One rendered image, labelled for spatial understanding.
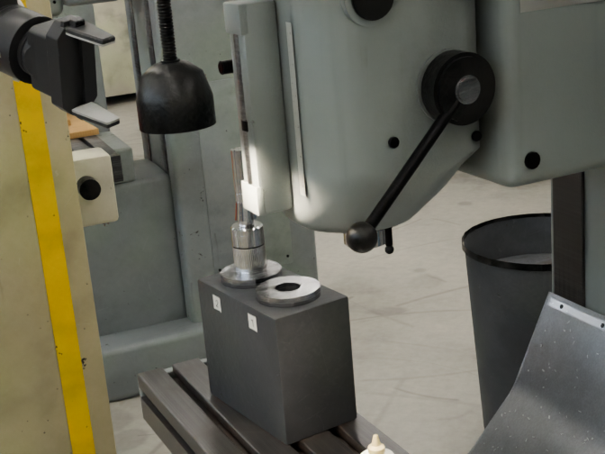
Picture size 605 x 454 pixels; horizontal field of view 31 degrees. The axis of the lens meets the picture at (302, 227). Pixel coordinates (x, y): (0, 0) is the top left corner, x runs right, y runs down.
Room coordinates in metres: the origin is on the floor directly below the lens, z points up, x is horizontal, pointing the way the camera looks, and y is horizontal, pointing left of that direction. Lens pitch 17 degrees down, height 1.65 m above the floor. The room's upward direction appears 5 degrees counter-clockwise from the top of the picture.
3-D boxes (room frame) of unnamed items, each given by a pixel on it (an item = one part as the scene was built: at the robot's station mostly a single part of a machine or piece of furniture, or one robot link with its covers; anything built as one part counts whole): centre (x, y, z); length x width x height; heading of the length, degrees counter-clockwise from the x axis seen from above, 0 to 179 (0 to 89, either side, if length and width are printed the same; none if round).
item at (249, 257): (1.50, 0.08, 1.16); 0.05 x 0.05 x 0.06
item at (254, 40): (1.08, 0.03, 1.45); 0.04 x 0.04 x 0.21; 25
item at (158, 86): (1.01, 0.11, 1.48); 0.07 x 0.07 x 0.06
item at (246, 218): (1.50, 0.08, 1.25); 0.03 x 0.03 x 0.11
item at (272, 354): (1.46, 0.05, 1.03); 0.22 x 0.12 x 0.20; 32
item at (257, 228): (1.50, 0.08, 1.19); 0.05 x 0.05 x 0.01
